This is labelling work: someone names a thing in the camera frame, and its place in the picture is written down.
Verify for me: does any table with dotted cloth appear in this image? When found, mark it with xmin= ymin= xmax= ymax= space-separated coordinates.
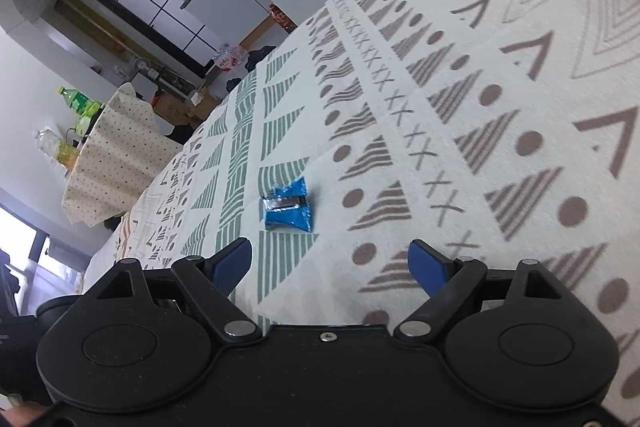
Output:
xmin=62 ymin=82 xmax=182 ymax=228

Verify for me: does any white kitchen cabinet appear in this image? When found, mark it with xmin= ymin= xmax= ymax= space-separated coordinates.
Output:
xmin=184 ymin=0 xmax=271 ymax=50

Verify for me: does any blue candy packet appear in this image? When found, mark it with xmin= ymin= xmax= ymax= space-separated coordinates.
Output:
xmin=260 ymin=176 xmax=312 ymax=233

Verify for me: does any person hand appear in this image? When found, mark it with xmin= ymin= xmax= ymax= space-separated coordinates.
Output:
xmin=1 ymin=402 xmax=48 ymax=427

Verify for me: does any patterned bed cover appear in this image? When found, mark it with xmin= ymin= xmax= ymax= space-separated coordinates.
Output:
xmin=84 ymin=0 xmax=639 ymax=426

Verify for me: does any green drink bottle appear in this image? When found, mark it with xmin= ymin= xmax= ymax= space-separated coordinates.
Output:
xmin=58 ymin=87 xmax=103 ymax=117

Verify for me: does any red white plastic bag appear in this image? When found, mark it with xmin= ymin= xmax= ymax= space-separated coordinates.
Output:
xmin=214 ymin=43 xmax=248 ymax=72

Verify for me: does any black slippers pile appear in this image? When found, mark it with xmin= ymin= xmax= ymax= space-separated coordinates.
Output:
xmin=226 ymin=46 xmax=274 ymax=93

